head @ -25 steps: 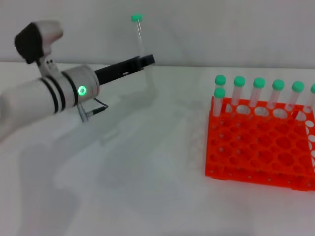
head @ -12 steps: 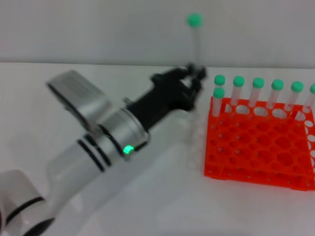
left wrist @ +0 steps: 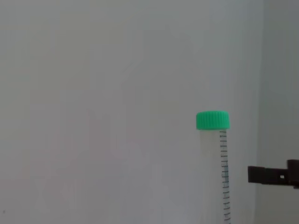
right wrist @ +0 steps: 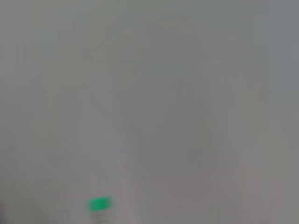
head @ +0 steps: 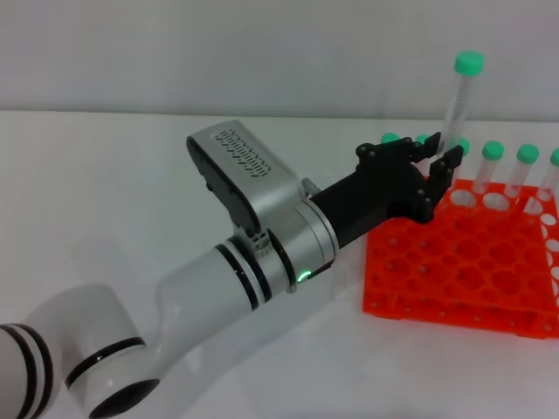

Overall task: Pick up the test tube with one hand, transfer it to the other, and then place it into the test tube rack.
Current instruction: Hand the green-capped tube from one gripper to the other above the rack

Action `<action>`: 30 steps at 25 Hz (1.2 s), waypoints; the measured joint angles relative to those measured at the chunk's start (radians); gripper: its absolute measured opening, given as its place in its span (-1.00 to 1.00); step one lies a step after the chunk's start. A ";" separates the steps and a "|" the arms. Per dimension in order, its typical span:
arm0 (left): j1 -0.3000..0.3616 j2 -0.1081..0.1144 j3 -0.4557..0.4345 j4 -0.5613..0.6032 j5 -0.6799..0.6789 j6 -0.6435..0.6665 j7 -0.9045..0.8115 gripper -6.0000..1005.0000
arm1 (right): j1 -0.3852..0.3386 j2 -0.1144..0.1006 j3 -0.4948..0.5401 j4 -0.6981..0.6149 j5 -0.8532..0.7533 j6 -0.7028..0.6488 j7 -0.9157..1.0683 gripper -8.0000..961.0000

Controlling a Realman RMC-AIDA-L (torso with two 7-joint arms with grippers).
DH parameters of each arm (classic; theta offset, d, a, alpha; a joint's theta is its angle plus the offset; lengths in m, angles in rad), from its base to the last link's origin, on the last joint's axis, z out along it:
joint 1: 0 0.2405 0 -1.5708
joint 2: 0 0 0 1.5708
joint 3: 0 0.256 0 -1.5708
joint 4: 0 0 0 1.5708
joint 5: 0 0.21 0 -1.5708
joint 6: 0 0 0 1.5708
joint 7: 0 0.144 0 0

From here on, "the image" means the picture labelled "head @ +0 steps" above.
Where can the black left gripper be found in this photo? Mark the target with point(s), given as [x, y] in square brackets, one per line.
[371, 196]

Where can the clear test tube green cap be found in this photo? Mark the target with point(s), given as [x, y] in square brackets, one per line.
[528, 153]
[465, 146]
[421, 139]
[389, 138]
[556, 158]
[469, 62]
[493, 150]

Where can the orange plastic test tube rack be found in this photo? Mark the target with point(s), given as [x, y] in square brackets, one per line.
[471, 266]

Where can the silver black wrist camera housing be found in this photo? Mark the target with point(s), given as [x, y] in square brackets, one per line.
[257, 174]

